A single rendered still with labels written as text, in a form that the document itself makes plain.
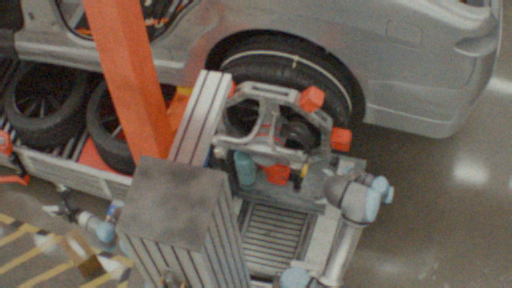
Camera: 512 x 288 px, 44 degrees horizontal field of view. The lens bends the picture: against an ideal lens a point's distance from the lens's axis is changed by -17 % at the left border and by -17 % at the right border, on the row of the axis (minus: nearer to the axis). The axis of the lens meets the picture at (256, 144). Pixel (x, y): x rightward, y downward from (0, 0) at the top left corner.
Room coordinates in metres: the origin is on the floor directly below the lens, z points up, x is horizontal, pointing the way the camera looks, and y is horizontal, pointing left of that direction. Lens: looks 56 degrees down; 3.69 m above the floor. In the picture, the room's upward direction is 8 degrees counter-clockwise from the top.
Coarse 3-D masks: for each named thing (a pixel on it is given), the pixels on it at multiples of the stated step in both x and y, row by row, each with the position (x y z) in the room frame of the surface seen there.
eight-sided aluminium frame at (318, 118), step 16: (240, 96) 1.99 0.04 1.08; (256, 96) 1.96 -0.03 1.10; (272, 96) 1.93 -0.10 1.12; (288, 96) 1.92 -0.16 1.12; (224, 112) 2.06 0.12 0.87; (304, 112) 1.87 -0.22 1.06; (320, 112) 1.89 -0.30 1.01; (224, 128) 2.03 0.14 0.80; (320, 128) 1.84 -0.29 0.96; (320, 144) 1.90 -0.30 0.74; (288, 160) 1.92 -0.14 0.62
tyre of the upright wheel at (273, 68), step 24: (240, 48) 2.24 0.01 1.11; (264, 48) 2.18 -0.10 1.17; (288, 48) 2.15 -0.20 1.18; (312, 48) 2.15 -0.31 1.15; (240, 72) 2.08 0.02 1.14; (264, 72) 2.03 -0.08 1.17; (288, 72) 2.01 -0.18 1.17; (312, 72) 2.02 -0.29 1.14; (336, 72) 2.07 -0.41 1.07; (336, 96) 1.96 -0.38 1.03; (336, 120) 1.90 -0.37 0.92
